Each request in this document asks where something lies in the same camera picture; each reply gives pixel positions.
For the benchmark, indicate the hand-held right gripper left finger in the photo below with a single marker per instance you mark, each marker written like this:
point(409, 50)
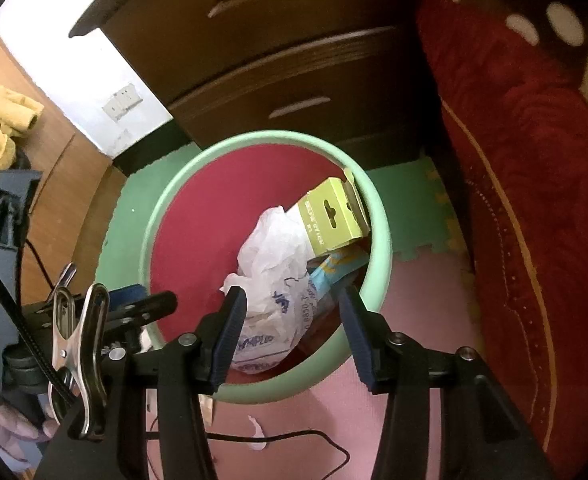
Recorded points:
point(229, 335)

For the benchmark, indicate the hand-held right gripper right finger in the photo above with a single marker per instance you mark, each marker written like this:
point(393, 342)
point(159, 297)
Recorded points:
point(356, 340)

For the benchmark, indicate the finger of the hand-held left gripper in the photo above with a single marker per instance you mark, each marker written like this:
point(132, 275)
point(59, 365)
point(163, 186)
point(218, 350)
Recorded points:
point(126, 294)
point(154, 302)

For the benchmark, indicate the red bin with green rim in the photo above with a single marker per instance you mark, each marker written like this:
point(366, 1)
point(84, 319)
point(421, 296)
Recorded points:
point(199, 240)

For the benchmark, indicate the teal wet wipes pack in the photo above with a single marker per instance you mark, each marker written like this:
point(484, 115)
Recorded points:
point(334, 265)

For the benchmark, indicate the white printed plastic bag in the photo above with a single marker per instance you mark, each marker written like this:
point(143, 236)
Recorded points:
point(269, 260)

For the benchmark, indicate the green and white cardboard box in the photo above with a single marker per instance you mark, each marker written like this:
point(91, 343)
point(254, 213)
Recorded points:
point(329, 225)

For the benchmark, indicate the silver metal spring clip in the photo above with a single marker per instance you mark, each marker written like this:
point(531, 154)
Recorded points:
point(64, 280)
point(91, 360)

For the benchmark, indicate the pink foam mat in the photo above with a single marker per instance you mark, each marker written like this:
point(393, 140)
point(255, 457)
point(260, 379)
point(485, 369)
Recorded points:
point(424, 310)

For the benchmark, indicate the white paper scrap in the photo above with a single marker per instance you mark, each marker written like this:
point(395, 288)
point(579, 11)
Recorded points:
point(258, 432)

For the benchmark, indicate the red bedspread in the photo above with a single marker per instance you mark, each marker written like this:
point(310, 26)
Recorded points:
point(524, 210)

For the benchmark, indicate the dark wooden nightstand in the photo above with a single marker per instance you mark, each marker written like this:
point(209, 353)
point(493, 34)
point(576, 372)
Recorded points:
point(274, 35)

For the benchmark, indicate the brown polka dot cloth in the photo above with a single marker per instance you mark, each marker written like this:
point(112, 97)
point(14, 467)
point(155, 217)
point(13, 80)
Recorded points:
point(474, 0)

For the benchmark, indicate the white wall socket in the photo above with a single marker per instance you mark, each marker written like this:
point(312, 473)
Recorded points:
point(130, 96)
point(113, 108)

